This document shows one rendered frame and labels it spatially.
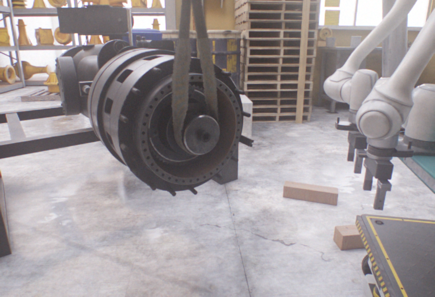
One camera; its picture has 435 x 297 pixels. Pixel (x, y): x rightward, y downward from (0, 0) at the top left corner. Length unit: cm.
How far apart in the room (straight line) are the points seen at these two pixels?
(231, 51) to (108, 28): 163
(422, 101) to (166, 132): 101
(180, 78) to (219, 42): 326
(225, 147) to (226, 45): 312
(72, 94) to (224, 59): 244
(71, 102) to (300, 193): 179
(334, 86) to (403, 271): 78
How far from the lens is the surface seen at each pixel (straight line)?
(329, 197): 243
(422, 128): 146
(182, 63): 99
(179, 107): 102
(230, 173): 263
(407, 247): 159
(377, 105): 83
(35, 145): 201
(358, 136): 130
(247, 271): 176
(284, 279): 174
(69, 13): 377
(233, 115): 118
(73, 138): 204
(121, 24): 361
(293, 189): 242
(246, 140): 125
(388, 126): 83
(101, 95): 130
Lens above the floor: 115
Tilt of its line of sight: 17 degrees down
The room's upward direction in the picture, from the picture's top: straight up
